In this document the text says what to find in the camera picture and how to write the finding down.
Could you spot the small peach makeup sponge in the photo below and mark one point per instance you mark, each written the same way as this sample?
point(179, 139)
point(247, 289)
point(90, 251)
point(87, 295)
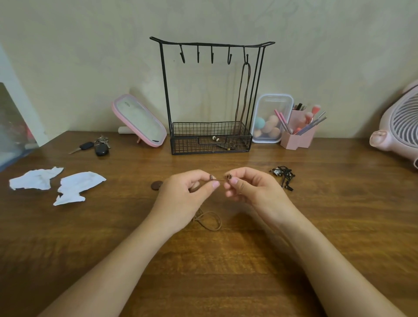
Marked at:
point(257, 133)

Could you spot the pink pen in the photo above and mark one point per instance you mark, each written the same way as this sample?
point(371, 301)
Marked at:
point(283, 120)
point(278, 115)

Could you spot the grey purple pencil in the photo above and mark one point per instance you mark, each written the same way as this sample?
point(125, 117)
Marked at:
point(310, 126)

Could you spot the person's right forearm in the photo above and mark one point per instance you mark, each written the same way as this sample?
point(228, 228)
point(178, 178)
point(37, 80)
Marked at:
point(339, 274)

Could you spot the black headed car key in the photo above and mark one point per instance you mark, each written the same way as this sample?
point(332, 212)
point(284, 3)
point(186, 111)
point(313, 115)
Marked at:
point(87, 145)

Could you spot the pink makeup brush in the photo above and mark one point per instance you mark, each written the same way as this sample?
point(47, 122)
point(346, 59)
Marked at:
point(309, 116)

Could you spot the clear plastic container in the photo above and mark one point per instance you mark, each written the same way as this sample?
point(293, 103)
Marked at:
point(272, 103)

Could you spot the white crumpled paper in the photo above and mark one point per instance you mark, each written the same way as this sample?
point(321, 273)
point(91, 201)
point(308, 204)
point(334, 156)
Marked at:
point(33, 179)
point(79, 182)

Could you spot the teal makeup sponge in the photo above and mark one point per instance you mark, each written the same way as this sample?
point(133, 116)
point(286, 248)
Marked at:
point(259, 122)

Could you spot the dark cosmetic pencils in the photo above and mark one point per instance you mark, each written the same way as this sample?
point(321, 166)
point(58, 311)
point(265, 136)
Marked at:
point(299, 106)

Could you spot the coral tipped makeup brush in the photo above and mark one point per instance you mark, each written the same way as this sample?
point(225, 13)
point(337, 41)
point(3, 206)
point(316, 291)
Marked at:
point(316, 109)

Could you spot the person's left hand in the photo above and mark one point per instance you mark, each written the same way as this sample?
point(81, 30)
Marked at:
point(179, 202)

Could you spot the pink framed table mirror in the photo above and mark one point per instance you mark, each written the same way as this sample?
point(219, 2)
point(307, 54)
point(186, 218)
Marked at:
point(139, 121)

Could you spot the pink brush holder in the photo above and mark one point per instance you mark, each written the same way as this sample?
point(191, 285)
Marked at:
point(295, 143)

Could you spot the person's right hand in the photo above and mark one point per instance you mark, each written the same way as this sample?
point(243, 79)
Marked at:
point(267, 196)

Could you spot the silver key bunch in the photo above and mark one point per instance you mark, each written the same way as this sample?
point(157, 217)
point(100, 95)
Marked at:
point(103, 140)

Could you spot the pink pig shaped desk fan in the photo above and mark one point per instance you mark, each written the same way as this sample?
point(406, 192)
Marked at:
point(395, 135)

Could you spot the person's left forearm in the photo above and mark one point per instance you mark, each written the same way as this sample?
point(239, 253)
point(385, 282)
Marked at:
point(104, 274)

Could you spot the black oval key fob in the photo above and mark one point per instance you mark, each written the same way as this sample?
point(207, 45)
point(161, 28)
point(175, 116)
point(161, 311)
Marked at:
point(101, 150)

